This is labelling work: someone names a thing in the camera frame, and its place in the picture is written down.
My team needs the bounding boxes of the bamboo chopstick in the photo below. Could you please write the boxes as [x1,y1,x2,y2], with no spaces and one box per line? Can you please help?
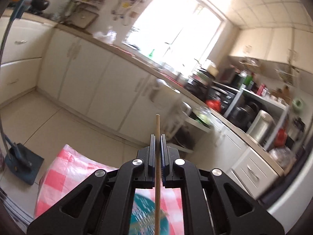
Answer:
[154,114,161,235]

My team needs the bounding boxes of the cream kitchen base cabinets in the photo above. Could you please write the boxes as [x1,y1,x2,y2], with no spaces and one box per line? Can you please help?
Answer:
[1,19,202,143]

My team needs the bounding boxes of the bright kitchen window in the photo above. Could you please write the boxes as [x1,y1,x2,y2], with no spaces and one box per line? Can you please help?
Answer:
[123,0,226,74]

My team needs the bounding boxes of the teal perforated utensil holder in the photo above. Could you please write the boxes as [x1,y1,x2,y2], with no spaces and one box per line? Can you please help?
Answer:
[128,193,155,235]

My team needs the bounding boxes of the red white checkered tablecloth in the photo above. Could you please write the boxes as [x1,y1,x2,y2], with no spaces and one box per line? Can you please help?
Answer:
[34,145,185,234]

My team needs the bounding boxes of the cream drawer cabinet unit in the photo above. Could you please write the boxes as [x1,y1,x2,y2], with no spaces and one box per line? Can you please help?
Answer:
[212,112,284,198]

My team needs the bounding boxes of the stainless steel pot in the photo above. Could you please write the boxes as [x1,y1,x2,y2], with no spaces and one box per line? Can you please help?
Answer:
[247,110,274,144]

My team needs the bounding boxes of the black kettle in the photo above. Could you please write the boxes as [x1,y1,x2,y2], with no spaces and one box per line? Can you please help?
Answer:
[29,0,50,14]

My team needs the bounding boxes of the blue dustpan with handle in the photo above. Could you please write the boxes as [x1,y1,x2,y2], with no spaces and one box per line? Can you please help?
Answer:
[1,0,44,185]

